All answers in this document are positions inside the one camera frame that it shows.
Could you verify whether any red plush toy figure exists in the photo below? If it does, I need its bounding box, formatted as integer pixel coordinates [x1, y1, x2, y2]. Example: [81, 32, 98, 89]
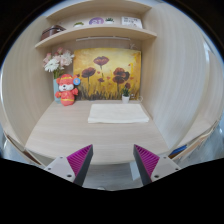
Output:
[55, 74, 80, 106]

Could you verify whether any pink white flower bouquet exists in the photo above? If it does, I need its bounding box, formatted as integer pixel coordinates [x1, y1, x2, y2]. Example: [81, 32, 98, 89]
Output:
[43, 47, 74, 79]

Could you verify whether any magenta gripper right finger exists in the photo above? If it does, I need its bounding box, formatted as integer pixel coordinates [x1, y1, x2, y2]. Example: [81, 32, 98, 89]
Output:
[133, 143, 182, 186]

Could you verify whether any under-shelf light bar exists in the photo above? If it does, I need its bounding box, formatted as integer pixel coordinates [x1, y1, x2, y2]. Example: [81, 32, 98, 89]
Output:
[76, 36, 131, 42]

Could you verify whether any small potted green plant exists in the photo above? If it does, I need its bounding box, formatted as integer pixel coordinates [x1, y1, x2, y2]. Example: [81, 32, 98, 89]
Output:
[122, 83, 131, 104]

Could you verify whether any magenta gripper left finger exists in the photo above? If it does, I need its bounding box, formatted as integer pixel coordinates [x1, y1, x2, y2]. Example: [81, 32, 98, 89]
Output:
[44, 143, 94, 187]

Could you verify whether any light blue vase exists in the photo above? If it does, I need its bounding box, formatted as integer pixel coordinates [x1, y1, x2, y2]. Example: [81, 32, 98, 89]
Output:
[53, 79, 61, 104]

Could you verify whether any small green white bowl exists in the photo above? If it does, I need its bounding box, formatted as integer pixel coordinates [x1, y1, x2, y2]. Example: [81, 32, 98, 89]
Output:
[74, 22, 84, 27]

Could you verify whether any wooden wall shelf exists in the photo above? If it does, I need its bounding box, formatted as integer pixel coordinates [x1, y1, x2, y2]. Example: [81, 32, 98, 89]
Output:
[35, 25, 157, 48]

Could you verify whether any cream folded towel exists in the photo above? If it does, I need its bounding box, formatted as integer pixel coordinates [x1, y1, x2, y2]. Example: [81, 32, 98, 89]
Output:
[88, 103, 149, 124]

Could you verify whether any poppy flower painting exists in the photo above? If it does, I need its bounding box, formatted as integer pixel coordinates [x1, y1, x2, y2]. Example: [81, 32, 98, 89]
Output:
[73, 48, 141, 100]

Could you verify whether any small shelf succulent pot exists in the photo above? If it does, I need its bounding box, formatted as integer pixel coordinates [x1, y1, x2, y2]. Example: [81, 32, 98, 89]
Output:
[105, 17, 114, 24]

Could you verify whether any purple round clock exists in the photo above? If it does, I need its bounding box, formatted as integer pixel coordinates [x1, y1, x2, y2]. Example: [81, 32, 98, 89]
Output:
[89, 17, 104, 25]

